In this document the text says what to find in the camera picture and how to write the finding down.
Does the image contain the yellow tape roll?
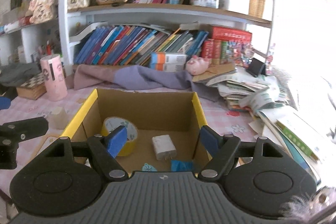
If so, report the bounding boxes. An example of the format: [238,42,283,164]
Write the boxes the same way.
[101,117,138,158]

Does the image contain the cream cube block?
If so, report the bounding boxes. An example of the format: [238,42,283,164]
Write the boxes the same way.
[49,106,68,130]

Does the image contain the white charger plug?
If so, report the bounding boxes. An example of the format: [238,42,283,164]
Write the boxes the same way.
[152,135,177,161]

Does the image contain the grey garment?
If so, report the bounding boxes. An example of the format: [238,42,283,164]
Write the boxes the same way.
[0,63,41,87]

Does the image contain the wooden chess box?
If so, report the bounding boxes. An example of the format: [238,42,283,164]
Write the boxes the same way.
[16,73,47,100]

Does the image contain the pink checkered table mat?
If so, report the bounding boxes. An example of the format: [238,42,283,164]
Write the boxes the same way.
[0,87,256,196]

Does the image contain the blue toy piece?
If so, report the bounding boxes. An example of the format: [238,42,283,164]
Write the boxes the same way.
[171,160,194,172]

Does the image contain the pink cartoon humidifier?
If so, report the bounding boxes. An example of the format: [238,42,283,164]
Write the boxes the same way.
[40,54,67,101]

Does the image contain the yellow cardboard box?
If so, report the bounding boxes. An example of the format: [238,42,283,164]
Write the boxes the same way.
[62,89,210,173]

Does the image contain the pile of papers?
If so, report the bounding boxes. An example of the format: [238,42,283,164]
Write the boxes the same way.
[197,68,321,185]

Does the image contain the pink purple cloth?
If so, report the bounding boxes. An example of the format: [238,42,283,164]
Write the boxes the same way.
[65,64,221,102]

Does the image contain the pink pig figurine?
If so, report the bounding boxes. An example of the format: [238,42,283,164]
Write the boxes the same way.
[185,55,210,76]

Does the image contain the black phone stand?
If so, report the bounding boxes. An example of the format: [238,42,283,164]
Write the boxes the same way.
[246,58,266,77]

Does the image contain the pink plush doll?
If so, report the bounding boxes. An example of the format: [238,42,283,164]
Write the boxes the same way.
[29,0,56,24]

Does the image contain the orange white carton box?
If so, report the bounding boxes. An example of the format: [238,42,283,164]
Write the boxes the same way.
[149,52,187,72]

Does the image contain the red book box set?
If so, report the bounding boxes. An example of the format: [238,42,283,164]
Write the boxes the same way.
[210,26,252,43]

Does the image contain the white bookshelf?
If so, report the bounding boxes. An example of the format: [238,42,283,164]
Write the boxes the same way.
[1,0,272,75]

